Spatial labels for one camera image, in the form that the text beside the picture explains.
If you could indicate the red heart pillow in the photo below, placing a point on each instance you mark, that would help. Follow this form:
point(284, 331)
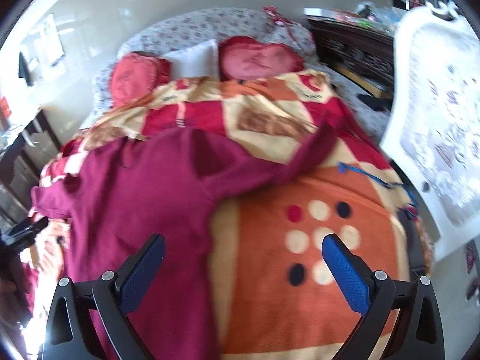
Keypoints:
point(137, 74)
point(244, 58)

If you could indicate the white pillow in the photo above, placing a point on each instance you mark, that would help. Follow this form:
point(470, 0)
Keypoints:
point(201, 60)

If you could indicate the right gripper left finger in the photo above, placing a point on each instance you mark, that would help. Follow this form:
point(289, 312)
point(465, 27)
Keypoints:
point(70, 333)

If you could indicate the maroon sweater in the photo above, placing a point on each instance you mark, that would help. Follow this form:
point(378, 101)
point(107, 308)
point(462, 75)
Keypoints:
point(170, 184)

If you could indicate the orange red patterned blanket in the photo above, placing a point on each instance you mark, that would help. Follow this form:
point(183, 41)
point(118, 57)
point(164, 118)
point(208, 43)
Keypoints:
point(272, 294)

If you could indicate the left red heart pillow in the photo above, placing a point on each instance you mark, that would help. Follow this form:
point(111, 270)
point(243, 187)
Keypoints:
point(137, 74)

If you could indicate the black garment on wall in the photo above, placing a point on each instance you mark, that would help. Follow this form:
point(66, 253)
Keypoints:
point(23, 70)

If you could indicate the white ornate chair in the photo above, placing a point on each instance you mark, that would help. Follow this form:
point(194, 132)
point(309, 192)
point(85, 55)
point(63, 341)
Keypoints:
point(433, 130)

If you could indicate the dark wooden desk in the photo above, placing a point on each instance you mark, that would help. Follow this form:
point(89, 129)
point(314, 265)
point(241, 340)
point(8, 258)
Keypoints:
point(14, 152)

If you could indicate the right red heart pillow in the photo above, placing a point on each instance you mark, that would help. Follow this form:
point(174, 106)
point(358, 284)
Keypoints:
point(244, 58)

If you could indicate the dark carved wooden cabinet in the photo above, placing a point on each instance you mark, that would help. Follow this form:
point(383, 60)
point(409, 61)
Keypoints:
point(363, 55)

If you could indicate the floral quilt headboard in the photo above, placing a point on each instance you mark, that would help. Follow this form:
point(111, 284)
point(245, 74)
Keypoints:
point(190, 29)

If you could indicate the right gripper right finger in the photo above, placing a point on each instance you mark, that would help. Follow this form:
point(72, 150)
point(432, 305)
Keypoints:
point(417, 332)

